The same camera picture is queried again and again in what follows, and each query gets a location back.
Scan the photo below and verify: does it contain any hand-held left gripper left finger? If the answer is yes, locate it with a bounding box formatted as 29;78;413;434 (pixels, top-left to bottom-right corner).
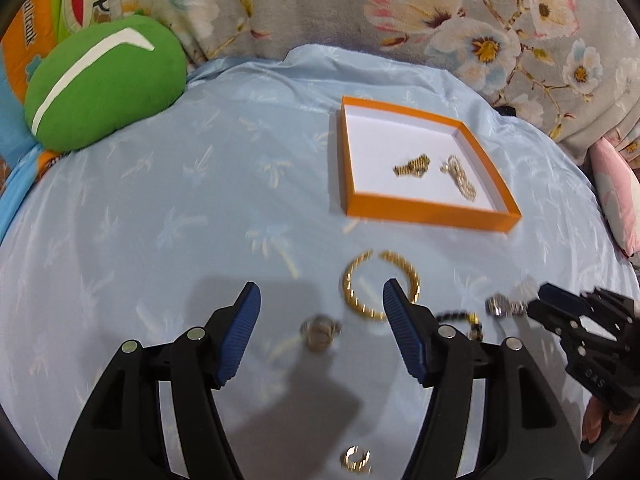
57;281;262;480

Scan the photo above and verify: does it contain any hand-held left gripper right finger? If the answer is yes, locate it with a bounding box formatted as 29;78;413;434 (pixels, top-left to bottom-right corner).
382;278;593;480

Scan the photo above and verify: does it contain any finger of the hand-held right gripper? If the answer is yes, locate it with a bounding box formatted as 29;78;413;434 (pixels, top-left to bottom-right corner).
538;283;636;331
527;301;601;376

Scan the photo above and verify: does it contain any silver wristwatch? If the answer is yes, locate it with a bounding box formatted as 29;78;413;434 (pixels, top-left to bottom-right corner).
485;280;538;317

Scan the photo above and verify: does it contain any gold bangle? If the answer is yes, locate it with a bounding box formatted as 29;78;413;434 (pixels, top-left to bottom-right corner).
342;249;422;321

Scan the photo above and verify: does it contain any dark bead bracelet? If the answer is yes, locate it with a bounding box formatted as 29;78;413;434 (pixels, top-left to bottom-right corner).
436;310;485;343

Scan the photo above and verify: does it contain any silver ring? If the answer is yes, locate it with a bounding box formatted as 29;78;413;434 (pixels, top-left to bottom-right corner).
299;314;343;353

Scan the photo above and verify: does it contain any orange jewelry box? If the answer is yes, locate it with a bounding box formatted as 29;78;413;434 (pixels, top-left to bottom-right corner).
341;95;522;234

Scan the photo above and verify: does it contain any gold earring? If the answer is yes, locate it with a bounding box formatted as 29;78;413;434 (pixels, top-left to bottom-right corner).
340;445;373;476

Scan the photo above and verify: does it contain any person's right hand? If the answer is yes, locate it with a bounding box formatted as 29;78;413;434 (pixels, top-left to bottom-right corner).
581;394;638;453

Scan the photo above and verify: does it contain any pink pillow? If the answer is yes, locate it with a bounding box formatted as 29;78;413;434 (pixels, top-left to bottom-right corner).
590;137;640;258

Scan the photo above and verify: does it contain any light blue palm-print sheet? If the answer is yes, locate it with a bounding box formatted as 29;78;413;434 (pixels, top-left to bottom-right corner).
0;44;640;480

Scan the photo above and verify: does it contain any gold watch band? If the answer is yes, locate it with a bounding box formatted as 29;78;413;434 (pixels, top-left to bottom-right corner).
392;155;431;178

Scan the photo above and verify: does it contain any green pillow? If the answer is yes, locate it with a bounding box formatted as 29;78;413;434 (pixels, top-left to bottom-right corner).
24;14;188;152

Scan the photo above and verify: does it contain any grey floral blanket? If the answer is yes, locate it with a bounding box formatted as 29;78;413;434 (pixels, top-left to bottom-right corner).
107;0;640;171

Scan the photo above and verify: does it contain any cartoon printed cloth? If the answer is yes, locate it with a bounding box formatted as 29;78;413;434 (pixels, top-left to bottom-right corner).
0;0;126;233

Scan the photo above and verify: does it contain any pearl bracelet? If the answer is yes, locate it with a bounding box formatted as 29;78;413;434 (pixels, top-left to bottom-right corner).
439;155;478;202

